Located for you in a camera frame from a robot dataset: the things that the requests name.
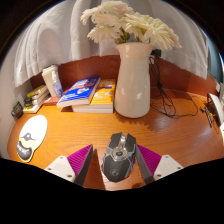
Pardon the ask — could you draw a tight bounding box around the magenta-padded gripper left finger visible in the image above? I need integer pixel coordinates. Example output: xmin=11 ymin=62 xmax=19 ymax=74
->
xmin=44 ymin=143 xmax=95 ymax=187

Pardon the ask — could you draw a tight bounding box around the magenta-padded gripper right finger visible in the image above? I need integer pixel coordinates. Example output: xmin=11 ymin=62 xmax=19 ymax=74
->
xmin=134 ymin=143 xmax=184 ymax=185

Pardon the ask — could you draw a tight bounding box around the black grey computer mouse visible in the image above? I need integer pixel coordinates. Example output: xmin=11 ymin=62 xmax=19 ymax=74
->
xmin=100 ymin=132 xmax=138 ymax=183

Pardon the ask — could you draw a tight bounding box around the white mouse pad black rest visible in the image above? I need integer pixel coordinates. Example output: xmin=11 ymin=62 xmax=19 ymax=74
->
xmin=15 ymin=114 xmax=48 ymax=163

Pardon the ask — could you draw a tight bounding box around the yellow and white book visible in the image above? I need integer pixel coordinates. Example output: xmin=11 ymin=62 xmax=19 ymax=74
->
xmin=22 ymin=101 xmax=46 ymax=114

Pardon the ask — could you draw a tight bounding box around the red-brown book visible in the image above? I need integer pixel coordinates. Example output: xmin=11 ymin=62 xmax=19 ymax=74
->
xmin=43 ymin=95 xmax=61 ymax=107

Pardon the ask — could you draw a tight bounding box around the green and black mug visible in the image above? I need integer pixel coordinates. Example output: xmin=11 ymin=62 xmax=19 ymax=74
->
xmin=10 ymin=100 xmax=24 ymax=120

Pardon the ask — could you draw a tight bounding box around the white laptop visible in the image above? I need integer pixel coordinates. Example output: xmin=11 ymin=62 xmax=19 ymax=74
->
xmin=205 ymin=92 xmax=224 ymax=128

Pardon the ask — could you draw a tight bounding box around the orange book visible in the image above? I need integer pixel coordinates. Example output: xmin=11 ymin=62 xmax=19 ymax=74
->
xmin=71 ymin=78 xmax=117 ymax=114

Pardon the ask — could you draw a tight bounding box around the cream travel tumbler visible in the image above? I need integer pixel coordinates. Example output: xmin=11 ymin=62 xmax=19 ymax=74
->
xmin=41 ymin=64 xmax=61 ymax=98

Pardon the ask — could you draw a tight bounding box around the white ceramic vase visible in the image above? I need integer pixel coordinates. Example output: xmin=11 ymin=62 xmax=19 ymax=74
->
xmin=113 ymin=41 xmax=156 ymax=119

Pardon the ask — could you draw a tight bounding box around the dark teal curtain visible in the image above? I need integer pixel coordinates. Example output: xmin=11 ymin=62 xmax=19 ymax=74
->
xmin=208 ymin=43 xmax=222 ymax=83

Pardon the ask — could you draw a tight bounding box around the white curtain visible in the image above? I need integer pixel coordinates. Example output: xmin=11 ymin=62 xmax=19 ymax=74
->
xmin=13 ymin=0 xmax=209 ymax=88

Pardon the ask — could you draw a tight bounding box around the white flower bouquet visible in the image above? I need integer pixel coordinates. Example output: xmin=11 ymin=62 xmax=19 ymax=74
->
xmin=79 ymin=0 xmax=183 ymax=52

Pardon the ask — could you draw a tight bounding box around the black cable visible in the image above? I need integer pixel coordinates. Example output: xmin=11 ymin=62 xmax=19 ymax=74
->
xmin=148 ymin=49 xmax=200 ymax=119

